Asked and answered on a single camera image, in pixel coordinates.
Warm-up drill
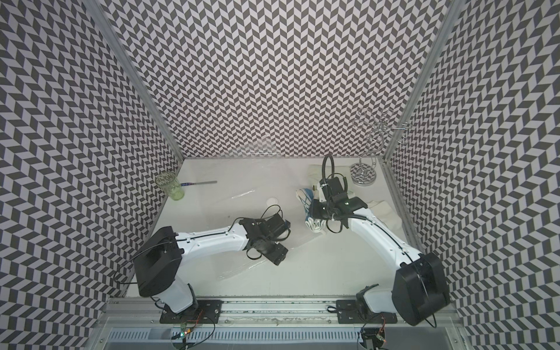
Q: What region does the blue and beige towel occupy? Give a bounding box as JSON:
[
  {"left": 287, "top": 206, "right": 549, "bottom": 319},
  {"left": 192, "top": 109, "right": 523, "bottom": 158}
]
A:
[{"left": 296, "top": 188, "right": 325, "bottom": 233}]

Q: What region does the white towel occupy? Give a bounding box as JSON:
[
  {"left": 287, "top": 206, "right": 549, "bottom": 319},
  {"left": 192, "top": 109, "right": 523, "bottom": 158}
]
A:
[{"left": 368, "top": 201, "right": 403, "bottom": 234}]

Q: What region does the clear plastic vacuum bag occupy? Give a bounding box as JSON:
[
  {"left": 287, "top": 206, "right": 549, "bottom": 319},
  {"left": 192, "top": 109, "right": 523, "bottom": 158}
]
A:
[{"left": 176, "top": 137, "right": 325, "bottom": 278}]

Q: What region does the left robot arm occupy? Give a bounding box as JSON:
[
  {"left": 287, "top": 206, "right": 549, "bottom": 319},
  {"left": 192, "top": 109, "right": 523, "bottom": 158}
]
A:
[{"left": 131, "top": 214, "right": 291, "bottom": 314}]

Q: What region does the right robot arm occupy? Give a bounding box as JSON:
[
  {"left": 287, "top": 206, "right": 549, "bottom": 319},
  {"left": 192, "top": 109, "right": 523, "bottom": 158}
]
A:
[{"left": 310, "top": 177, "right": 451, "bottom": 326}]

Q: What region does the pale green folded towel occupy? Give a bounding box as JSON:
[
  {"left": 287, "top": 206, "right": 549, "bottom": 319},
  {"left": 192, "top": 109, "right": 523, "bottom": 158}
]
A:
[{"left": 308, "top": 165, "right": 355, "bottom": 198}]

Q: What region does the green glass cup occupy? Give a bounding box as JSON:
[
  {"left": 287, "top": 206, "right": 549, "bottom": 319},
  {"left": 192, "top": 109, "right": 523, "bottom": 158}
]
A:
[{"left": 155, "top": 171, "right": 185, "bottom": 201}]

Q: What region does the chrome wire mug stand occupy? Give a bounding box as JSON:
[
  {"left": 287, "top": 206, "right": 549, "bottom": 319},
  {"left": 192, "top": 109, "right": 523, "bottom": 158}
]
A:
[{"left": 350, "top": 109, "right": 411, "bottom": 187}]

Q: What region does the purple handled utensil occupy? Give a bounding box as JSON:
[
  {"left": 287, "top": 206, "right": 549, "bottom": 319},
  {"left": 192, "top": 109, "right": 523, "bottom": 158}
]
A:
[{"left": 180, "top": 180, "right": 217, "bottom": 187}]

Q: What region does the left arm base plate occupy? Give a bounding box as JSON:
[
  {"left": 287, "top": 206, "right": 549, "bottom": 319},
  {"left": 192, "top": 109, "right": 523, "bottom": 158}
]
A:
[{"left": 160, "top": 299, "right": 223, "bottom": 325}]

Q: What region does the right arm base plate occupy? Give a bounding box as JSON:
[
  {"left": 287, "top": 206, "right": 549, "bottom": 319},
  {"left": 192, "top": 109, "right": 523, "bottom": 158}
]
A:
[{"left": 334, "top": 300, "right": 398, "bottom": 325}]

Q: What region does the aluminium front rail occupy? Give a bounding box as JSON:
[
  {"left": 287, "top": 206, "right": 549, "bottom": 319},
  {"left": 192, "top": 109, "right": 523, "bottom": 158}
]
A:
[{"left": 95, "top": 297, "right": 465, "bottom": 328}]

